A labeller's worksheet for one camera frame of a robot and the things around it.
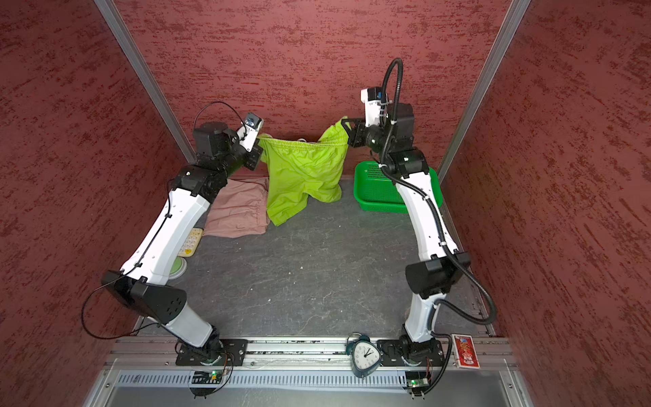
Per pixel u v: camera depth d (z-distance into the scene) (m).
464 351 0.74
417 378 0.71
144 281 0.42
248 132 0.60
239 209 1.03
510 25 0.74
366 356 0.71
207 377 0.71
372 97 0.59
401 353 0.70
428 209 0.49
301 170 0.82
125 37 0.76
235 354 0.74
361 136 0.61
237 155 0.60
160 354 0.75
